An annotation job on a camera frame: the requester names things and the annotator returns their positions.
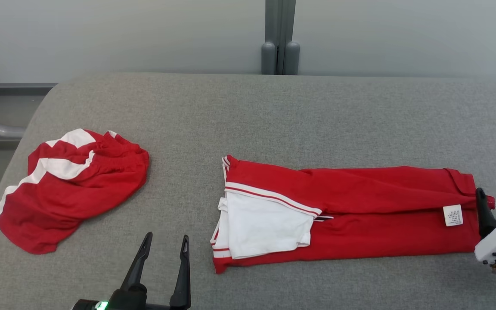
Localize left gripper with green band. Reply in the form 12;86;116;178
72;232;192;310

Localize red shorts with white panels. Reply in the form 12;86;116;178
0;128;150;255

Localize red trousers with white stripes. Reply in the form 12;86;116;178
210;155;496;274

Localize grey metal frame rail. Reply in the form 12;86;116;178
0;82;58;97

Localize grey partition post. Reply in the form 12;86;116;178
260;0;301;76

